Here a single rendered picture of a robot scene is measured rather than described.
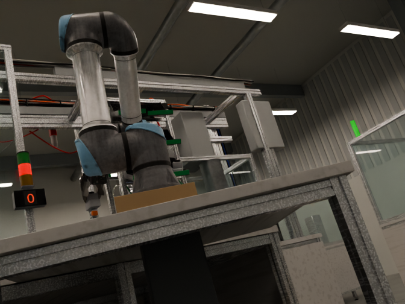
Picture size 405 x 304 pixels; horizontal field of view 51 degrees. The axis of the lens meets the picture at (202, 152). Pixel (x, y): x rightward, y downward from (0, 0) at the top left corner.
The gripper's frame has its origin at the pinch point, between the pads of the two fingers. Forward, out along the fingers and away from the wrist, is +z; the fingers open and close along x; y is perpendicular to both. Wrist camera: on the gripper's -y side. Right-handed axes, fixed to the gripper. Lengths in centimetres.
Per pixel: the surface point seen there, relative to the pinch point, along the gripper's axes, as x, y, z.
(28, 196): -22.5, -10.9, 1.5
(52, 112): 22, -140, -7
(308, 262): 161, -6, 66
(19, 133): -21.4, -34.7, -19.4
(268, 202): 7, 93, -34
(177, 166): 40.7, 0.0, -11.5
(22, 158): -22.6, -22.2, -11.3
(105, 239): -28, 81, -25
